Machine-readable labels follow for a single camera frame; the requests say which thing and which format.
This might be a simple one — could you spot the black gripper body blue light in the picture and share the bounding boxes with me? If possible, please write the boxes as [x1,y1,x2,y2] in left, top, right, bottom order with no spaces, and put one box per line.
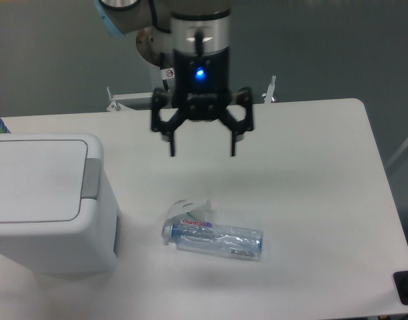
[170,47,231,122]

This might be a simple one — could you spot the black cable on pedestal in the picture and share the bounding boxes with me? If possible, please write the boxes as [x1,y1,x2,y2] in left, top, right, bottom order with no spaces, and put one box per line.
[159,52,175,93]

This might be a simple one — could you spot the crumpled white paper wrapper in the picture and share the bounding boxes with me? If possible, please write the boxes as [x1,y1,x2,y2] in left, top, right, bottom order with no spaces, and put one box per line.
[165,199,213,222]

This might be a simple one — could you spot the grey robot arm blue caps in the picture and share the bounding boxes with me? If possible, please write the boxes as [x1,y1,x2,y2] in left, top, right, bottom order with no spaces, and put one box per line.
[95,1,254,155]

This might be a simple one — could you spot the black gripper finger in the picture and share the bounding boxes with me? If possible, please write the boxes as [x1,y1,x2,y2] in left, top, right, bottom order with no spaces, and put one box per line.
[222,87,254,157]
[151,88,187,157]

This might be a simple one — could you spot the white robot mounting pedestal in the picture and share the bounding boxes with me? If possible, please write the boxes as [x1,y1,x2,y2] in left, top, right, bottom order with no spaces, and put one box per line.
[105,66,178,113]

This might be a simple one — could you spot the white push-button trash can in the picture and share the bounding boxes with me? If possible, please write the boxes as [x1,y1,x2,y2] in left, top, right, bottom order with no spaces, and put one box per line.
[0,133,120,273]

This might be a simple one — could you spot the clear plastic water bottle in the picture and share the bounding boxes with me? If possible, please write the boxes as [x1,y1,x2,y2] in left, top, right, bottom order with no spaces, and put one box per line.
[161,219,263,260]

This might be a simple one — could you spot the black device at table edge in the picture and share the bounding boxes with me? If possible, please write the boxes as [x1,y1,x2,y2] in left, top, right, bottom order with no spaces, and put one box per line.
[393,271,408,305]

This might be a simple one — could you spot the metal clamp bolt behind table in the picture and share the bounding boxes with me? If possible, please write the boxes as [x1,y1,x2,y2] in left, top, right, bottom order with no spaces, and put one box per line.
[261,75,277,104]

